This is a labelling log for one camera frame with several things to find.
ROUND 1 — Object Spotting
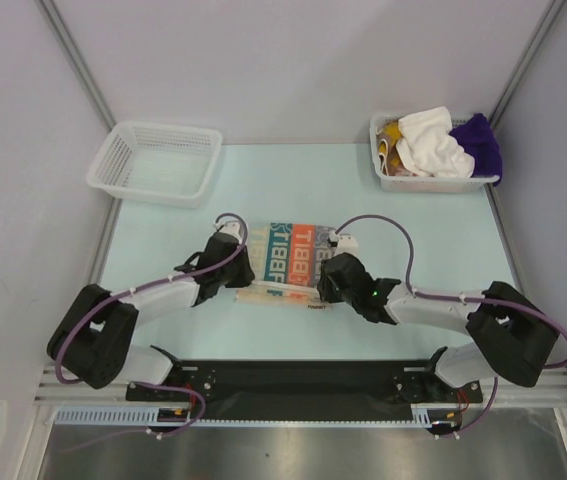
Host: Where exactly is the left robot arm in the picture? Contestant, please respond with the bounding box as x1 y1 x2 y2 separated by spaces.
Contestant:
47 230 254 400

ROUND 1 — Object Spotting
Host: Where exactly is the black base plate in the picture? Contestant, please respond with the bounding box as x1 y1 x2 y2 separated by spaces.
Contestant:
125 360 483 414

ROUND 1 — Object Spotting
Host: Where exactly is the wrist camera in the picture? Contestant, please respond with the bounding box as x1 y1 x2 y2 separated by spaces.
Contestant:
215 220 244 243
328 231 359 257

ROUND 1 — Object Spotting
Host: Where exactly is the yellow patterned towel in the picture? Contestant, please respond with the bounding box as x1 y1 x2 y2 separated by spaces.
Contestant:
375 121 415 177

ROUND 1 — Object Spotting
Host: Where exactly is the grey cable duct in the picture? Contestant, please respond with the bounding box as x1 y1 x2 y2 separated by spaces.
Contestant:
54 405 463 429

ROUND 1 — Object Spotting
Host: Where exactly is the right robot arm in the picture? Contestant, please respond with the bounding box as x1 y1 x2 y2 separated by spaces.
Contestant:
317 253 559 402

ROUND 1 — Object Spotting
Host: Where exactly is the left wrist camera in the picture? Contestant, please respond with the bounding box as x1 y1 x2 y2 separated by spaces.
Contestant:
215 220 244 243

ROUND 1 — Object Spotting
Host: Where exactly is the right aluminium corner post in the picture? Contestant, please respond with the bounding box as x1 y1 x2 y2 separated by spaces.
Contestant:
488 0 567 131

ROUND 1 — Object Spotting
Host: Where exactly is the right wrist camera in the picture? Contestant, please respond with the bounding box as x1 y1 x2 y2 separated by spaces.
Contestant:
328 231 359 257

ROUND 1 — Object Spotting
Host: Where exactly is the empty white plastic basket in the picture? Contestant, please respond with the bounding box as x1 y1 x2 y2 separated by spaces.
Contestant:
86 121 223 209

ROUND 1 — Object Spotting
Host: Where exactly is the colourful rabbit print towel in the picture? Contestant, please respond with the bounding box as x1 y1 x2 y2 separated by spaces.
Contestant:
235 222 333 310

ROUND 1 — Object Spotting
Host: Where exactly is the white basket with towels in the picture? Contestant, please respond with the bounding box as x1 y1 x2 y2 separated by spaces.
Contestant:
369 113 500 194

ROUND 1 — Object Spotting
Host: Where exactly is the white towel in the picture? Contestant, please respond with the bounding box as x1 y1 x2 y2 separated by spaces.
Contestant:
396 106 475 179

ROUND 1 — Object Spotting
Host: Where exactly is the left aluminium corner post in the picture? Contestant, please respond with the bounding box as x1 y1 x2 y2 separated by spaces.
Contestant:
34 0 116 131

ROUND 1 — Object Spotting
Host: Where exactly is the aluminium corner post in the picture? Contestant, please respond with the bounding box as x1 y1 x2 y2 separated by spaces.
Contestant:
34 0 116 131
488 0 567 131

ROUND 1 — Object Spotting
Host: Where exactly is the purple towel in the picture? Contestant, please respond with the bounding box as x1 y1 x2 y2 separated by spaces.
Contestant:
450 113 503 186

